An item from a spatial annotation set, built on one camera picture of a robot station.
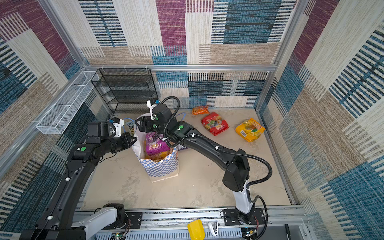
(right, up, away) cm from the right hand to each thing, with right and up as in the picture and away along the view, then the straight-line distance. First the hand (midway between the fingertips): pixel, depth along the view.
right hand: (141, 123), depth 71 cm
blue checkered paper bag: (+11, -22, +1) cm, 25 cm away
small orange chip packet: (+30, +10, +44) cm, 54 cm away
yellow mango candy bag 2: (+62, -4, +31) cm, 69 cm away
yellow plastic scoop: (+26, -50, -1) cm, 56 cm away
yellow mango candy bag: (+4, -19, +16) cm, 25 cm away
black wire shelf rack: (-25, +24, +40) cm, 53 cm away
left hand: (-3, -6, +1) cm, 7 cm away
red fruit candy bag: (+39, 0, +34) cm, 52 cm away
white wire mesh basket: (-38, +1, -1) cm, 39 cm away
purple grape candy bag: (+3, -12, +14) cm, 18 cm away
